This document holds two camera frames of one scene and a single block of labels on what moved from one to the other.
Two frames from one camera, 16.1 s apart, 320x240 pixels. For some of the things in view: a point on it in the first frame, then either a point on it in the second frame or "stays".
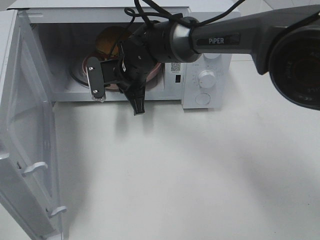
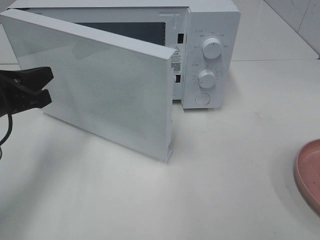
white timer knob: [207, 79] stays
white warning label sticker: [175, 67] stays
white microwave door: [29, 191] → [118, 89]
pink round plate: [153, 70] → [307, 174]
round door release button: [203, 98] stays
